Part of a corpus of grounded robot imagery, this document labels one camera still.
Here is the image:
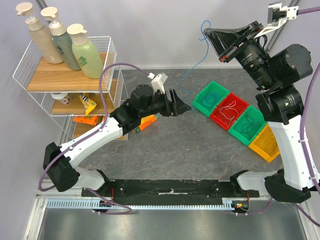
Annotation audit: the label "white cable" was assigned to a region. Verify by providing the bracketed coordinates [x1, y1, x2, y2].
[218, 99, 238, 125]

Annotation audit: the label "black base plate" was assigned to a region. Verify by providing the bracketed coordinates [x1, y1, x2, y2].
[95, 179, 260, 206]

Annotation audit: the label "white wire shelf rack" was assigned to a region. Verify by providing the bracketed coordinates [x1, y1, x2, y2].
[12, 36, 128, 143]

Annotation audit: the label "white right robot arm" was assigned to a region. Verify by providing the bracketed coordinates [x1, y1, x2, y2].
[203, 21, 320, 204]

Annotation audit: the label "red storage bin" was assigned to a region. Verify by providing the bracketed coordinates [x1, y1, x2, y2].
[209, 93, 249, 131]

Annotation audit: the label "light green pump bottle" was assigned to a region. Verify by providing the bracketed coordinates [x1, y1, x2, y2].
[67, 23, 104, 79]

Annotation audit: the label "orange yellow crayon box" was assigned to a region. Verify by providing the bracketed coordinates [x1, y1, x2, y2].
[133, 114, 159, 134]

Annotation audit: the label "yellow snack bag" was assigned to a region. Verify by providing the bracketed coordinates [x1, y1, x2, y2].
[78, 93, 97, 116]

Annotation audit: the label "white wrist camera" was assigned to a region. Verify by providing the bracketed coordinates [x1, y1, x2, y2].
[254, 2, 299, 39]
[147, 72, 168, 94]

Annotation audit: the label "white cup on shelf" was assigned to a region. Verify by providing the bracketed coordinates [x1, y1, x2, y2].
[50, 92, 71, 105]

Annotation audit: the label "grey cable duct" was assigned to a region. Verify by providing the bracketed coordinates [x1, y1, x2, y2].
[46, 198, 236, 211]

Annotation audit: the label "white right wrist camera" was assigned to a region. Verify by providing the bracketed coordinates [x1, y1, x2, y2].
[254, 2, 299, 39]

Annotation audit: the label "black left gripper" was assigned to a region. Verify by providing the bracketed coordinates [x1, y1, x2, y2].
[140, 88, 192, 118]

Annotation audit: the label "orange boxes on shelf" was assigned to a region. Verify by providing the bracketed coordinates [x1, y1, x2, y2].
[73, 115, 105, 126]

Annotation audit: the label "black cable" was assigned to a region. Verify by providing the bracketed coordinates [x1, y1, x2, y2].
[241, 113, 261, 138]

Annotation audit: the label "grey-green pump bottle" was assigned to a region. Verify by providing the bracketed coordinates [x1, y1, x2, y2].
[40, 6, 81, 71]

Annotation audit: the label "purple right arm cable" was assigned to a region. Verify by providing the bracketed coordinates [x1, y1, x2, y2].
[233, 6, 320, 230]

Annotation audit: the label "beige pump bottle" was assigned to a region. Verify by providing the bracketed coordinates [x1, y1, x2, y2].
[15, 2, 64, 65]

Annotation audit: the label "green storage bin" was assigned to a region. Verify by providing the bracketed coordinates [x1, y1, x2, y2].
[228, 105, 267, 146]
[192, 81, 230, 117]

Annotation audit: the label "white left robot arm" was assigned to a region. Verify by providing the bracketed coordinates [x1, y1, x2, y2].
[43, 84, 191, 197]

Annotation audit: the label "yellow storage bin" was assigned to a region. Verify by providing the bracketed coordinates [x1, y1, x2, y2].
[248, 124, 280, 163]

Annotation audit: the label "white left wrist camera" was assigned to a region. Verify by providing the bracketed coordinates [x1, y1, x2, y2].
[147, 72, 168, 94]

